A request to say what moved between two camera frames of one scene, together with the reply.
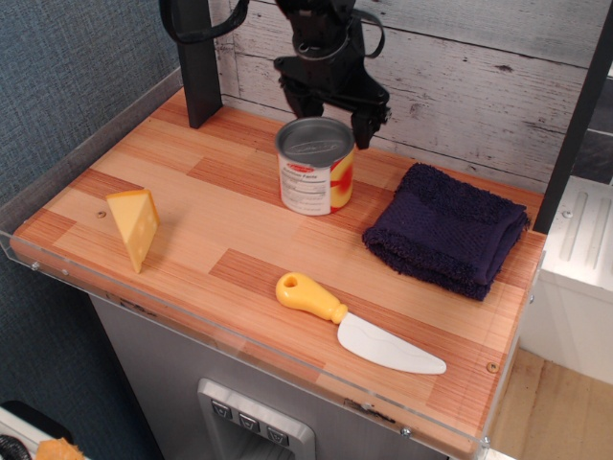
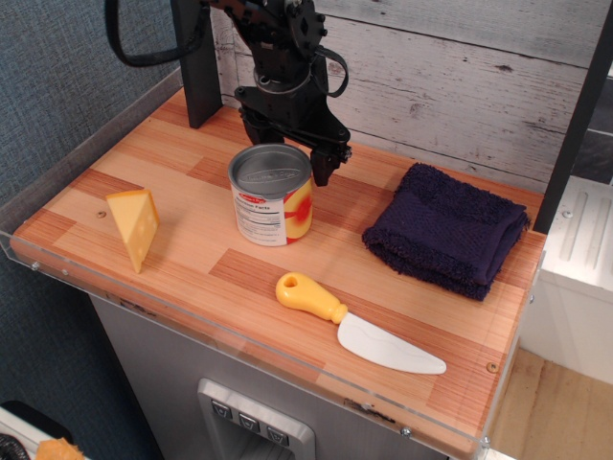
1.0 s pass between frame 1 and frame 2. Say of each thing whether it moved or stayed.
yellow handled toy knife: stayed
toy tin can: moved
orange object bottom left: stayed
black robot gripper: moved
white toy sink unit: stayed
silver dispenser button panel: stayed
